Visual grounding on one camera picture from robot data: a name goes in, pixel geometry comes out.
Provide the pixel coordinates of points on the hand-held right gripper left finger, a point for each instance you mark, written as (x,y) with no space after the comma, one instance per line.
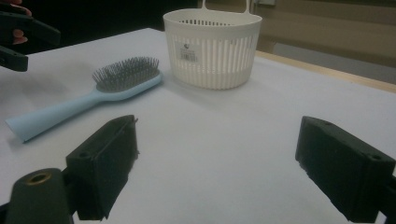
(99,174)

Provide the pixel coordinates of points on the light blue hairbrush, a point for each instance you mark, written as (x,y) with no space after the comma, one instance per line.
(62,112)

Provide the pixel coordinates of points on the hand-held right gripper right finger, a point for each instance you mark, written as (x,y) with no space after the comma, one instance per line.
(342,174)

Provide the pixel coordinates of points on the wooden table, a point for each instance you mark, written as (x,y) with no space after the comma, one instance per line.
(342,75)

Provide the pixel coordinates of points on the beige wooden cabinet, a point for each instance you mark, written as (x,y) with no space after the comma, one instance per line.
(327,28)

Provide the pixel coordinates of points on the white plastic slotted basket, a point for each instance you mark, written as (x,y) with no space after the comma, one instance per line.
(214,62)

